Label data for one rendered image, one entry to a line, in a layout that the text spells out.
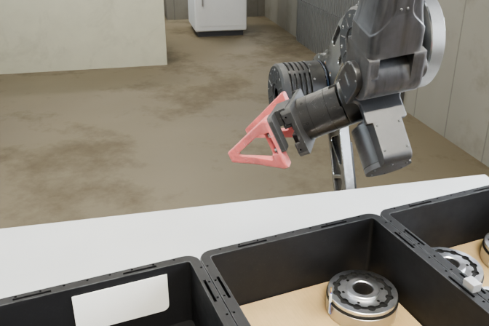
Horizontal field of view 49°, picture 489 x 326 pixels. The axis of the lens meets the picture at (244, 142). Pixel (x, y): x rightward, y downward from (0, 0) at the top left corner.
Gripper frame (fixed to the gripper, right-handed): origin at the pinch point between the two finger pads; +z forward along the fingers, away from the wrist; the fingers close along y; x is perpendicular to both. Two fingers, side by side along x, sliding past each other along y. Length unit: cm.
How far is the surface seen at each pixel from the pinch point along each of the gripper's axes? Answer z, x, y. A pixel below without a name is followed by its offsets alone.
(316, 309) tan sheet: 1.0, -27.5, -0.6
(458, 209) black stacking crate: -21.8, -29.3, 20.8
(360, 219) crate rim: -8.3, -20.4, 9.3
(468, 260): -20.8, -34.3, 12.9
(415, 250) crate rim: -15.2, -24.3, 2.6
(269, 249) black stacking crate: 3.8, -16.4, 0.0
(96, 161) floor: 168, -25, 201
